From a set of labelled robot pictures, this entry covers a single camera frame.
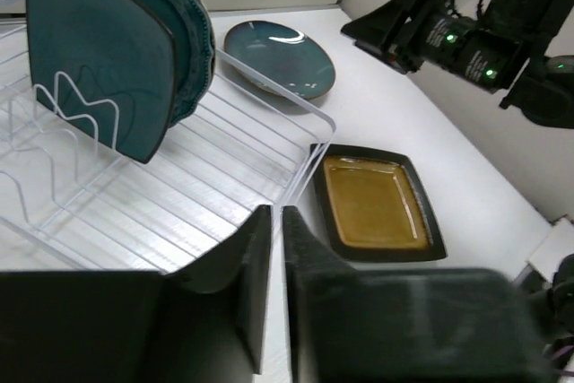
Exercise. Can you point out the teal scalloped plate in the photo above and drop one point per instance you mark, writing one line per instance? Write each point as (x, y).
(193, 34)

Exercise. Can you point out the clear white dish rack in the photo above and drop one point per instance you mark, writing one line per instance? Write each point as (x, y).
(69, 202)

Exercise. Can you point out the teal square plate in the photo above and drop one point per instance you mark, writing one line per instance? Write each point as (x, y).
(108, 65)

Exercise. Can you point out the dark blue round plate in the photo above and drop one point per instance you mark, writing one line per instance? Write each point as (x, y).
(284, 55)

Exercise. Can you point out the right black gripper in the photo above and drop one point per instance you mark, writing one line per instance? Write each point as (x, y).
(480, 53)

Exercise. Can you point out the brown square plate black rim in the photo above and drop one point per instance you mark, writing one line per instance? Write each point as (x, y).
(374, 206)

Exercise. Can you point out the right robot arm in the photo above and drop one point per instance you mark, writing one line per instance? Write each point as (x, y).
(543, 88)

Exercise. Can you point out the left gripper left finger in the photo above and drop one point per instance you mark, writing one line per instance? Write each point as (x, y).
(202, 323)

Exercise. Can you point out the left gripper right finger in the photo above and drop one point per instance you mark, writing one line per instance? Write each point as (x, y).
(417, 325)

